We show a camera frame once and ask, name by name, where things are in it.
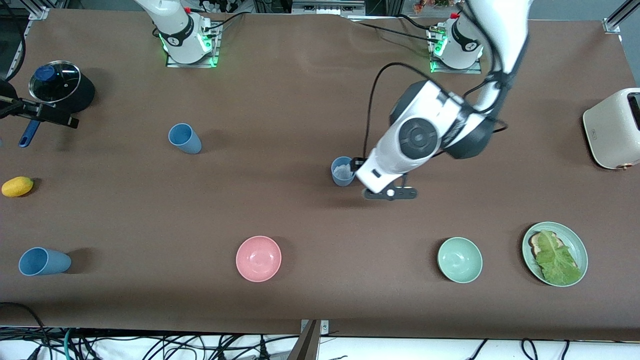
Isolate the blue plastic cup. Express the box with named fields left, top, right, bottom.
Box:
left=18, top=247, right=72, bottom=277
left=331, top=156, right=357, bottom=187
left=168, top=123, right=203, bottom=155

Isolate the glass lid blue knob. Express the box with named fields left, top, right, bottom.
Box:
left=29, top=60, right=82, bottom=104

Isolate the yellow lemon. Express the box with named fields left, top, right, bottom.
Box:
left=1, top=176, right=35, bottom=198

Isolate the mint green bowl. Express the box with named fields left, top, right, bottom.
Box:
left=437, top=236, right=484, bottom=284

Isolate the pink bowl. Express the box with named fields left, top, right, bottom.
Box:
left=235, top=235, right=282, bottom=283

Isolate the grey metal box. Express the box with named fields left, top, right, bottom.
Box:
left=291, top=0, right=367, bottom=17

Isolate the metal table clamp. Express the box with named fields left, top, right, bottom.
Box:
left=300, top=320, right=330, bottom=337

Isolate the toast bread slice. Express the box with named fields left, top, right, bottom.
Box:
left=530, top=231, right=578, bottom=271

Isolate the grey metal bar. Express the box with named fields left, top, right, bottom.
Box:
left=285, top=320, right=321, bottom=360

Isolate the green lettuce leaf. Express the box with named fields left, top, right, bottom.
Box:
left=535, top=230, right=583, bottom=286

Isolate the white power strip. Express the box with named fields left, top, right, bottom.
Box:
left=197, top=0, right=253, bottom=15

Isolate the mint green plate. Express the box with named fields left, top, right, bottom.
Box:
left=521, top=221, right=589, bottom=287

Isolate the cream toaster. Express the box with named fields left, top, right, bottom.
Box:
left=583, top=88, right=640, bottom=171

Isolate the black pot blue handle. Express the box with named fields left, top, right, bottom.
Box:
left=19, top=72, right=96, bottom=148

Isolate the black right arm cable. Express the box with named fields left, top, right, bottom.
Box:
left=0, top=0, right=27, bottom=83

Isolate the aluminium frame extrusion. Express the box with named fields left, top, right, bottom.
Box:
left=602, top=0, right=629, bottom=34
left=17, top=6, right=51, bottom=55

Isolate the black base cable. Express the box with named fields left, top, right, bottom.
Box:
left=397, top=14, right=433, bottom=30
left=350, top=20, right=441, bottom=45
left=202, top=11, right=246, bottom=33

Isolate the black looped cable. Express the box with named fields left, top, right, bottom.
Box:
left=0, top=301, right=48, bottom=346

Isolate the black cable tangle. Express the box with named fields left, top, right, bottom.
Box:
left=0, top=327, right=301, bottom=360

